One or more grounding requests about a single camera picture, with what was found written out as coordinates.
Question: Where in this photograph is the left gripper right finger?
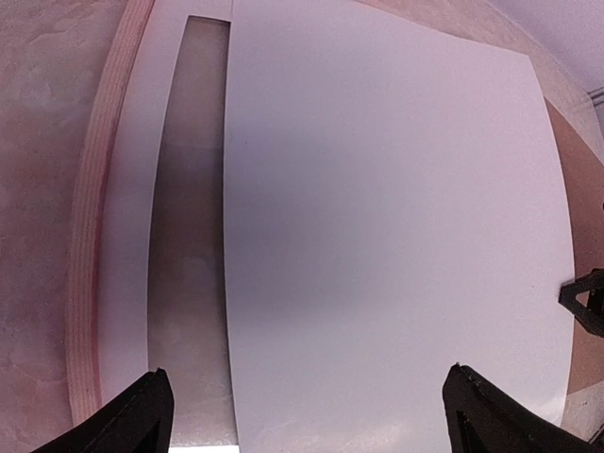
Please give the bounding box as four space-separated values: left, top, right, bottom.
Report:
442 364 603 453

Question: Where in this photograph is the white mat board passe-partout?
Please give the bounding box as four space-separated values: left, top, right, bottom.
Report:
93 0 237 449

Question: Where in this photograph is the brown cardboard backing board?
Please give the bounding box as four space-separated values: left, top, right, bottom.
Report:
545 102 603 394

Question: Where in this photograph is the right aluminium corner post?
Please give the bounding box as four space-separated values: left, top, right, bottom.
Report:
588 87 604 107

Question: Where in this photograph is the photo print white border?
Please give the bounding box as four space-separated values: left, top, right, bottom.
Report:
224 1 574 452

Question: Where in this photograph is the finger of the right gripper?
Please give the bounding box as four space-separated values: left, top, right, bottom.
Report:
558 269 604 336

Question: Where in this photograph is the wooden picture frame pink edge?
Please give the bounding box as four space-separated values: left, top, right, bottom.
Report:
63 0 591 426

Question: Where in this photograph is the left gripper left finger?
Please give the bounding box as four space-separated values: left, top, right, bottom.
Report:
34 368 175 453

